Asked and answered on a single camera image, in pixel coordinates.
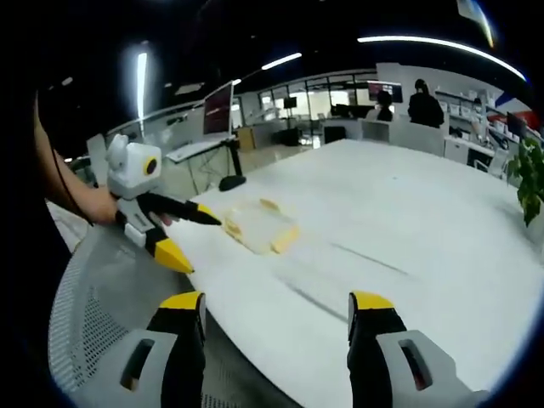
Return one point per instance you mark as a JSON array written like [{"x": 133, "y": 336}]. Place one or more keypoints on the white storage shelving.
[{"x": 476, "y": 115}]

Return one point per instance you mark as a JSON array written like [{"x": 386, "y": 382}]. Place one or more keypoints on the short ceiling light strip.
[{"x": 281, "y": 61}]

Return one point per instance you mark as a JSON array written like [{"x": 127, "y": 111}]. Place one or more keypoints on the grey mesh office chair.
[{"x": 110, "y": 297}]

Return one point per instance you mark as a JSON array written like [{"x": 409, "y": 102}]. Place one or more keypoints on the green potted plant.
[{"x": 529, "y": 178}]

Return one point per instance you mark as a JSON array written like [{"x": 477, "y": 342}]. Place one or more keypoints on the person's left hand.
[{"x": 104, "y": 208}]

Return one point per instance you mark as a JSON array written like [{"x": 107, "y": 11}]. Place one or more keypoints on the bright ceiling light strip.
[{"x": 141, "y": 85}]

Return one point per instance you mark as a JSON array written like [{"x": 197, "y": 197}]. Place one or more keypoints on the black monitor stand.
[{"x": 234, "y": 170}]

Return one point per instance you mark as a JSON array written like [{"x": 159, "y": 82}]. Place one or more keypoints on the white side desk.
[{"x": 191, "y": 149}]

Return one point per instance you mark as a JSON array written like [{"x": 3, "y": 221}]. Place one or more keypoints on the brown cardboard box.
[{"x": 246, "y": 138}]

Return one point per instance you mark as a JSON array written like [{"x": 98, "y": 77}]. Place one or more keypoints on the wall screen with red picture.
[{"x": 384, "y": 90}]

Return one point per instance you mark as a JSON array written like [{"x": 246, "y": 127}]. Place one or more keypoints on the long ceiling light strip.
[{"x": 442, "y": 46}]

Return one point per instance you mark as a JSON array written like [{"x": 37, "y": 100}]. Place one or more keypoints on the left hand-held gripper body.
[{"x": 132, "y": 170}]

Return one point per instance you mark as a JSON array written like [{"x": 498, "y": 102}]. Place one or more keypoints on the white partition counter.
[{"x": 404, "y": 134}]

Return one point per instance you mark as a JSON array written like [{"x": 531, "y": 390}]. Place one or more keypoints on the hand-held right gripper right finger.
[{"x": 382, "y": 370}]

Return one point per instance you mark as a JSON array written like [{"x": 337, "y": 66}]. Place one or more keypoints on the black desk monitor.
[{"x": 516, "y": 125}]

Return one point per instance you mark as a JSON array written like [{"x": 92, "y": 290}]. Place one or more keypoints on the clear tray with yellow clips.
[{"x": 263, "y": 227}]

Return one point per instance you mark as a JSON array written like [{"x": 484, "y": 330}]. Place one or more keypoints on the white framed computer monitor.
[{"x": 218, "y": 110}]

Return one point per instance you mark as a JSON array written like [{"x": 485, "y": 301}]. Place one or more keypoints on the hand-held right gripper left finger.
[{"x": 170, "y": 365}]

